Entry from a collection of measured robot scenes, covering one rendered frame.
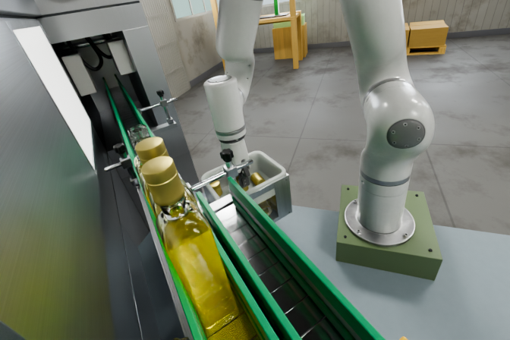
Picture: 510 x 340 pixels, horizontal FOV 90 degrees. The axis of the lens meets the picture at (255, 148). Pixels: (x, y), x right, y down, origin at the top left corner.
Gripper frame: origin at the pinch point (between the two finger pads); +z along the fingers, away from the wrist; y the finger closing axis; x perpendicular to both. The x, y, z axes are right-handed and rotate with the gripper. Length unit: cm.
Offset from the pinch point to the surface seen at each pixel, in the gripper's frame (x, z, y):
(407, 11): 575, 35, -329
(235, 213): -9.8, -6.6, 19.0
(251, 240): -10.3, -6.6, 27.6
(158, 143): -20, -35, 30
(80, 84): -38, -24, -82
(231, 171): -7.2, -14.7, 14.6
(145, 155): -22, -34, 31
